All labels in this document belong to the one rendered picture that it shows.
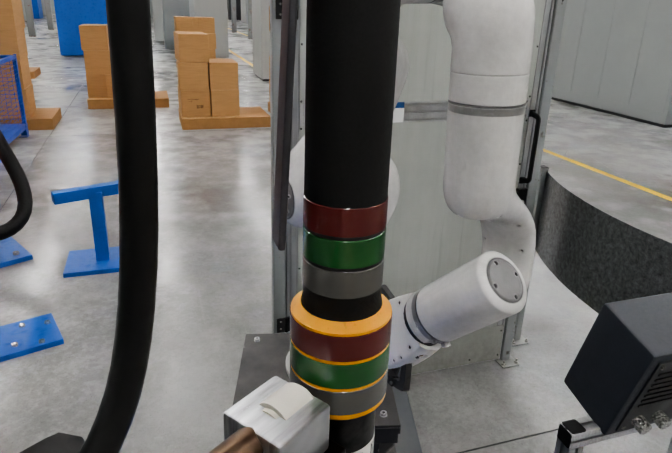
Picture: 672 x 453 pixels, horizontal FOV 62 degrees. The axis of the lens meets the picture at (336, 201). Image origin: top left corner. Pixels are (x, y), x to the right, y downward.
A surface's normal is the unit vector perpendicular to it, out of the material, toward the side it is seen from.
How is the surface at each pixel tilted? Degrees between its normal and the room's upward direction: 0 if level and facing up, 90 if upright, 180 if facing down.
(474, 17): 85
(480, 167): 90
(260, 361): 2
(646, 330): 15
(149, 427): 0
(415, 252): 90
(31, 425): 0
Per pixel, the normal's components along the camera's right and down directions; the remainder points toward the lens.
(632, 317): 0.11, -0.83
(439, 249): 0.30, 0.33
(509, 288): 0.51, -0.44
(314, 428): 0.80, 0.22
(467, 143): -0.64, 0.26
